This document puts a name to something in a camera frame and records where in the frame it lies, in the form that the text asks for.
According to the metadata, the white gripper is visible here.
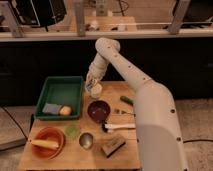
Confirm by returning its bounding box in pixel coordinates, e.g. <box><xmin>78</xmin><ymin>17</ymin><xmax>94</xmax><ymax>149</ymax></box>
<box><xmin>85</xmin><ymin>72</ymin><xmax>98</xmax><ymax>91</ymax></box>

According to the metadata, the small metal cup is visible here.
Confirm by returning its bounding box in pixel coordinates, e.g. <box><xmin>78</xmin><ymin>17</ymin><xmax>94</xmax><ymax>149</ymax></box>
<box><xmin>79</xmin><ymin>132</ymin><xmax>93</xmax><ymax>150</ymax></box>

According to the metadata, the wooden block sponge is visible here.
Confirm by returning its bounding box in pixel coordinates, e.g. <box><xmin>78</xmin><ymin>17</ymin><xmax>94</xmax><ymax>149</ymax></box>
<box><xmin>101</xmin><ymin>136</ymin><xmax>126</xmax><ymax>158</ymax></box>

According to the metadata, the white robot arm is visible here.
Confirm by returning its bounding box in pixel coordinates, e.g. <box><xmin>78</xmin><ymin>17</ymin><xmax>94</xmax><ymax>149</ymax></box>
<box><xmin>85</xmin><ymin>37</ymin><xmax>189</xmax><ymax>171</ymax></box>

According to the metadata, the black monitor left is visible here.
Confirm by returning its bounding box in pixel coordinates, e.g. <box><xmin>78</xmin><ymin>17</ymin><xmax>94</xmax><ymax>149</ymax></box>
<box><xmin>10</xmin><ymin>0</ymin><xmax>67</xmax><ymax>27</ymax></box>

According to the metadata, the green plastic tray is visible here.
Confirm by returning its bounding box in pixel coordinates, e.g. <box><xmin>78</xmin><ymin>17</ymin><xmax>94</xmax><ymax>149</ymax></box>
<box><xmin>34</xmin><ymin>76</ymin><xmax>84</xmax><ymax>121</ymax></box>

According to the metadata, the metal fork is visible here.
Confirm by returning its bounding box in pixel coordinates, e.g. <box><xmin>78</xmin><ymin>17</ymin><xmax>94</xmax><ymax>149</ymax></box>
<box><xmin>114</xmin><ymin>109</ymin><xmax>135</xmax><ymax>115</ymax></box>

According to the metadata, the blue grey towel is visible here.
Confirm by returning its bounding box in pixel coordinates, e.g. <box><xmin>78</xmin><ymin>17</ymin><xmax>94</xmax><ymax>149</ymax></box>
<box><xmin>42</xmin><ymin>103</ymin><xmax>62</xmax><ymax>115</ymax></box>

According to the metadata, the green cucumber toy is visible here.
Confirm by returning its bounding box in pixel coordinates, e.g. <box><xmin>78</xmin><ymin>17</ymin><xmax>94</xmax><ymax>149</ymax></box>
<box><xmin>120</xmin><ymin>96</ymin><xmax>133</xmax><ymax>106</ymax></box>

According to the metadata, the dark red bowl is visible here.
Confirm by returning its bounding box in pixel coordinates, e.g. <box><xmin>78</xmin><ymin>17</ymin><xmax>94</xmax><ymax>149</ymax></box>
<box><xmin>87</xmin><ymin>100</ymin><xmax>111</xmax><ymax>123</ymax></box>

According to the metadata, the yellow round fruit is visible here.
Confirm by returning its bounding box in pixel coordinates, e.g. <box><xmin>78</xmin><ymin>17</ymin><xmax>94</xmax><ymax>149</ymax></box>
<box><xmin>59</xmin><ymin>106</ymin><xmax>72</xmax><ymax>116</ymax></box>

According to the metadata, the metal frame rail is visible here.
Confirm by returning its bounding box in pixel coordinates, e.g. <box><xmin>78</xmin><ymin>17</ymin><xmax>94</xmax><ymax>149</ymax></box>
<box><xmin>0</xmin><ymin>0</ymin><xmax>213</xmax><ymax>42</ymax></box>

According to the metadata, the black cable on floor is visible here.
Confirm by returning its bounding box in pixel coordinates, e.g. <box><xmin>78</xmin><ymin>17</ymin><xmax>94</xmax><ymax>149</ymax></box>
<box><xmin>0</xmin><ymin>105</ymin><xmax>30</xmax><ymax>141</ymax></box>

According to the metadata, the orange plastic bowl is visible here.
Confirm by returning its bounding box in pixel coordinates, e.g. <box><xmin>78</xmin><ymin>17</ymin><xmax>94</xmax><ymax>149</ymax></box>
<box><xmin>30</xmin><ymin>127</ymin><xmax>65</xmax><ymax>160</ymax></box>

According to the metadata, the white handled brush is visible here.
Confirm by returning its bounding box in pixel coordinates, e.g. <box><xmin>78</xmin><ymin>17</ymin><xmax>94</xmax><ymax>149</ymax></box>
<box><xmin>102</xmin><ymin>123</ymin><xmax>136</xmax><ymax>133</ymax></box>

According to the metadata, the green round lid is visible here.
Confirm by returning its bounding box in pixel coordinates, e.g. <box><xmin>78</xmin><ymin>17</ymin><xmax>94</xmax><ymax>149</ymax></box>
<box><xmin>65</xmin><ymin>124</ymin><xmax>80</xmax><ymax>138</ymax></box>

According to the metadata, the yellow corn cob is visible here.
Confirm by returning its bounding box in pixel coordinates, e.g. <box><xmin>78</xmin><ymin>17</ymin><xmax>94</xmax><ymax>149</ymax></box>
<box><xmin>31</xmin><ymin>140</ymin><xmax>59</xmax><ymax>149</ymax></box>

